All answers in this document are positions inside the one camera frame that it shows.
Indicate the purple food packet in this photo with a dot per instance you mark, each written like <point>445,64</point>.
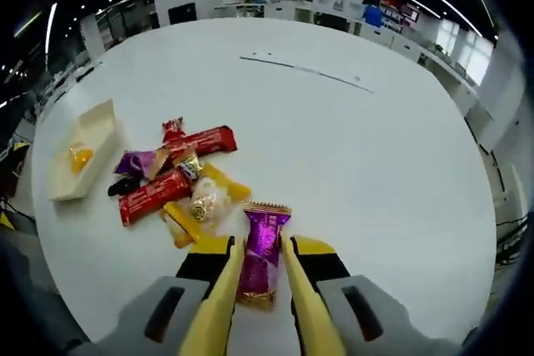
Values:
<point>260,256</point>

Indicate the black office chair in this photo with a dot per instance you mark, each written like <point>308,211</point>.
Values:
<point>182,13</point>

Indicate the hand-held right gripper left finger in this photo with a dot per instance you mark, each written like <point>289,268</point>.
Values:
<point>192,266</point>

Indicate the yellow food tongs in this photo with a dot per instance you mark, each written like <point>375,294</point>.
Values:
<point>219,310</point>

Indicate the pile of food snacks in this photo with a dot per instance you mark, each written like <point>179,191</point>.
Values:
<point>154,193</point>

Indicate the beige hexagonal container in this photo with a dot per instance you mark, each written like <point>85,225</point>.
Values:
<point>69,183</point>

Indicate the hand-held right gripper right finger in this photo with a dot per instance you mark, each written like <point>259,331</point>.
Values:
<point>329,266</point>

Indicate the yellow food packet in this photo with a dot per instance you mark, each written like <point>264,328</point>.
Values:
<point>79,160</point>

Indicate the blue storage box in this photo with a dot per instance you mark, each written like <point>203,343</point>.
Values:
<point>372,15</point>

